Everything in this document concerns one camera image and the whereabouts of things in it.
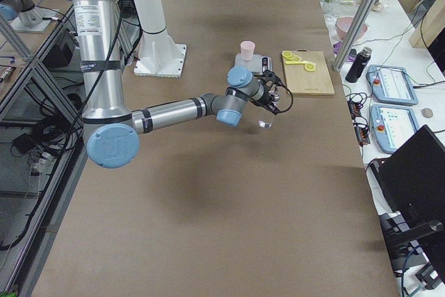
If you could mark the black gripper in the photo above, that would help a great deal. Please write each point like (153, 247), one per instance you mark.
(267, 99)

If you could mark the far blue teach pendant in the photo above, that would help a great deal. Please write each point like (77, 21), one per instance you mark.
(391, 85)

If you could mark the lemon slice upper of three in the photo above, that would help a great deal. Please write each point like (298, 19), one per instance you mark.
(297, 58)

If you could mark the pink plastic cup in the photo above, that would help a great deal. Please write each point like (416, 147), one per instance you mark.
(247, 50)

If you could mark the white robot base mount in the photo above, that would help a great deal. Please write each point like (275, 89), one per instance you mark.
(158, 54)

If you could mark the lemon slice near knife tip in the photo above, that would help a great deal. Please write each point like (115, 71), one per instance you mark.
(310, 67)

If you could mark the clear glass sauce bottle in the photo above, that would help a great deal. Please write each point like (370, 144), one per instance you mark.
(266, 118)

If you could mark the black thermos bottle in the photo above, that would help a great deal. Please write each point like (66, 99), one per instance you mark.
(359, 64)

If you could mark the aluminium frame post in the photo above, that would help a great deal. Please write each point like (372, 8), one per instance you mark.
(359, 18)

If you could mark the black monitor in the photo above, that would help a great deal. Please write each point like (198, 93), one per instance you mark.
(412, 182)

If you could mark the pink bowl with ice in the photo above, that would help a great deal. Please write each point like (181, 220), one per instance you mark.
(343, 25)

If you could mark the wooden cutting board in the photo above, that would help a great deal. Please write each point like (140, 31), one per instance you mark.
(303, 83)

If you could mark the yellow plastic knife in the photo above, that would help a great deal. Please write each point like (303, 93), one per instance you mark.
(288, 62)

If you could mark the digital kitchen scale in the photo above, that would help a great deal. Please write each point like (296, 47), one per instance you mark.
(257, 65)

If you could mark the lemon slice middle of three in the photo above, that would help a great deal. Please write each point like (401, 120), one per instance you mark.
(290, 57)

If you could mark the blue teach pendant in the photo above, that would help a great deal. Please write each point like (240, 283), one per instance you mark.
(391, 85)
(392, 126)

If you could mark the near blue teach pendant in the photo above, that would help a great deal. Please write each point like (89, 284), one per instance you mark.
(392, 126)

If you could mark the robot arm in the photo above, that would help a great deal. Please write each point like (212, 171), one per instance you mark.
(111, 130)

